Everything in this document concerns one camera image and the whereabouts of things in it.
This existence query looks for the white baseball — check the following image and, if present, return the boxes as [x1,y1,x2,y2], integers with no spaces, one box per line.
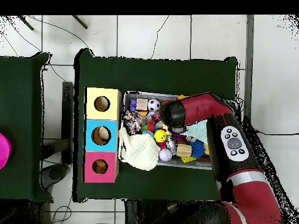
[158,148,173,162]

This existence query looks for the black upright stand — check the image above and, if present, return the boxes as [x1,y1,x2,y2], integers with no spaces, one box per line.
[61,81,75,165]

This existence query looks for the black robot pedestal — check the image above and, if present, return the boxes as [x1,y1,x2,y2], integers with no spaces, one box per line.
[124,198,171,224]

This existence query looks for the silver robot toy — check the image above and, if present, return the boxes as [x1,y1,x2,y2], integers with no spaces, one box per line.
[166,135,178,155]

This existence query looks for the plain wooden block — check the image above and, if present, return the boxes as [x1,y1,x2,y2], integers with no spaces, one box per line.
[135,98,149,111]

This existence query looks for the yellow ball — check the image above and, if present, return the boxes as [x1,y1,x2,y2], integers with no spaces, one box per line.
[153,129,168,143]

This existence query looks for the small soccer ball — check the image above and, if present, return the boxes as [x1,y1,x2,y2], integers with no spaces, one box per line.
[147,99,161,112]

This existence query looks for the shallow mesh bin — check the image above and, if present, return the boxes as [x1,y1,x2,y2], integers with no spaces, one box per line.
[117,90,213,171]

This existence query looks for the cream muslin cloth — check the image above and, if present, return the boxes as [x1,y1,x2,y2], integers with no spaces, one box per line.
[118,127,162,172]

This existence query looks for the black cable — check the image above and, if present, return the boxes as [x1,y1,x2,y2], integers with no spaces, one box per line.
[256,131,299,137]

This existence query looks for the mint muslin cloth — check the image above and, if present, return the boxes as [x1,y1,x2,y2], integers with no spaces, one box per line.
[185,119,209,145]

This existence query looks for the pink bowl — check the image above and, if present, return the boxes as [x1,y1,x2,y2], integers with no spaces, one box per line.
[0,132,12,170]

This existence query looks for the grey stand base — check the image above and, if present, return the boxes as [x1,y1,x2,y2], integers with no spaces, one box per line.
[41,163,69,190]

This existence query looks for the dark tripod leg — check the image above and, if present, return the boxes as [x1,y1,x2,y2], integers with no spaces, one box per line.
[71,15,88,30]
[19,15,34,31]

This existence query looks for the striped wooden block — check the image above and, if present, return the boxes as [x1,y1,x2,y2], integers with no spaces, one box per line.
[176,143,193,158]

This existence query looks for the blue spiky ball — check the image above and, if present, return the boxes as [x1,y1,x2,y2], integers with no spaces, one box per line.
[189,139,206,159]

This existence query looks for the brown plush toy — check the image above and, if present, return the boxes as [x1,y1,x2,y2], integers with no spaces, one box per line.
[93,160,108,174]

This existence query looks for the dark green table cloth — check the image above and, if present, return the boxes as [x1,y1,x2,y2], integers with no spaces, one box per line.
[72,48,239,203]
[0,51,54,202]

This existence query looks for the wooden box with three holes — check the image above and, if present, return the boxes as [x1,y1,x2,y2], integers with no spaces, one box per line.
[83,87,122,184]

